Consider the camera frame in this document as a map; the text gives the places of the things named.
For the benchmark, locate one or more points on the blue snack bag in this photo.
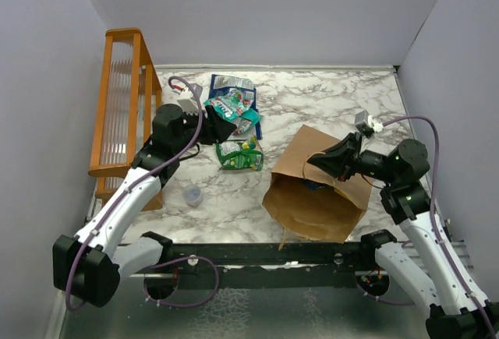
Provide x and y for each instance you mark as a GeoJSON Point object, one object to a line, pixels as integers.
{"type": "Point", "coordinates": [253, 132]}
{"type": "Point", "coordinates": [222, 84]}

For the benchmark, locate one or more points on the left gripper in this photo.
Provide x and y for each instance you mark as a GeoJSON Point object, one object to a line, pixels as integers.
{"type": "Point", "coordinates": [217, 128]}

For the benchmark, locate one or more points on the teal snack packet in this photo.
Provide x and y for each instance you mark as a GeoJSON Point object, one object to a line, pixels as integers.
{"type": "Point", "coordinates": [232, 104]}
{"type": "Point", "coordinates": [245, 122]}

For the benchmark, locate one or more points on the small clear plastic cup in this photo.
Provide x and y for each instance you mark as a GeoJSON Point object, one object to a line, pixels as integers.
{"type": "Point", "coordinates": [192, 195]}

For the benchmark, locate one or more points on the blue candy packet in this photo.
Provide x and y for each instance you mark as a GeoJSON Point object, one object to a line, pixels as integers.
{"type": "Point", "coordinates": [313, 185]}

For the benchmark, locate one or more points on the green yellow snack bag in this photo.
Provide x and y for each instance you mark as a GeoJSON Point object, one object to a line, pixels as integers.
{"type": "Point", "coordinates": [239, 155]}

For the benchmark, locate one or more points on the brown paper bag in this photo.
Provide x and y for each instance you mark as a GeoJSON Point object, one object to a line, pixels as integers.
{"type": "Point", "coordinates": [328, 214]}

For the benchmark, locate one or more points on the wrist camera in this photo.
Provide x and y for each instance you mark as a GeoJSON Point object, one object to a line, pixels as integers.
{"type": "Point", "coordinates": [187, 100]}
{"type": "Point", "coordinates": [367, 125]}

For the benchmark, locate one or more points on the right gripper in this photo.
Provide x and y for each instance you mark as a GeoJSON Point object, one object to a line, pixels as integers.
{"type": "Point", "coordinates": [341, 158]}

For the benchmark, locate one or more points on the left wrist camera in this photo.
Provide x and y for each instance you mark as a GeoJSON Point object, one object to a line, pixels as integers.
{"type": "Point", "coordinates": [187, 100]}

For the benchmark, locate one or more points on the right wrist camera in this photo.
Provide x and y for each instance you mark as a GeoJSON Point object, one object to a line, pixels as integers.
{"type": "Point", "coordinates": [367, 125]}

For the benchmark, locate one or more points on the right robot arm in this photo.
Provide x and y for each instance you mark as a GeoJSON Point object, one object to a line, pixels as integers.
{"type": "Point", "coordinates": [453, 304]}

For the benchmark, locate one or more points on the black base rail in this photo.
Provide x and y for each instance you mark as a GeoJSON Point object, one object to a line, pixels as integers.
{"type": "Point", "coordinates": [266, 265]}

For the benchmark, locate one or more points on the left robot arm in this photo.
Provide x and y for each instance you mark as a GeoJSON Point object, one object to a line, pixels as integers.
{"type": "Point", "coordinates": [91, 264]}

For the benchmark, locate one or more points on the wooden dish rack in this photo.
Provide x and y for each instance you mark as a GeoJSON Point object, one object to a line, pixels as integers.
{"type": "Point", "coordinates": [130, 93]}

